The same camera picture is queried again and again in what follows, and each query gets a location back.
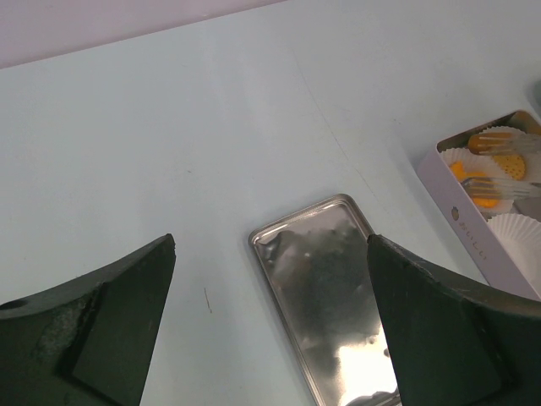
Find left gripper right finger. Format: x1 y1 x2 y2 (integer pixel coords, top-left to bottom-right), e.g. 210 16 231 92
367 234 540 405

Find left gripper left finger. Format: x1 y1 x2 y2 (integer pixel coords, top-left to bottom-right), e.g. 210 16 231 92
1 234 176 405

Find orange pineapple cookie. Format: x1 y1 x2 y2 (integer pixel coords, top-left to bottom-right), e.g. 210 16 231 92
449 161 499 209

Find round orange cookie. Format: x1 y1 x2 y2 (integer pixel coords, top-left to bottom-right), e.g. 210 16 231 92
492 154 527 180

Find metal tongs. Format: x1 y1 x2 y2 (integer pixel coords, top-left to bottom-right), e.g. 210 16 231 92
462 133 540 200

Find white paper cup front-left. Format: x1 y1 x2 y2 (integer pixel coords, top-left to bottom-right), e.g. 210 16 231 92
488 213 540 290

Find silver tin lid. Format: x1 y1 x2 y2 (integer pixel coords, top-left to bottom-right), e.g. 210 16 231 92
249 194 401 405

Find lavender cookie tin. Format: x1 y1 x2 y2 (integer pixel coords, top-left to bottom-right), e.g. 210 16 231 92
417 110 540 300

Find white paper cup back-left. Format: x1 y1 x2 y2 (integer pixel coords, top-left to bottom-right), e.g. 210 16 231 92
440 148 513 216

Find white paper cup back-right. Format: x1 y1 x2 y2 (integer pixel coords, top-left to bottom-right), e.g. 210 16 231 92
482 126 540 183

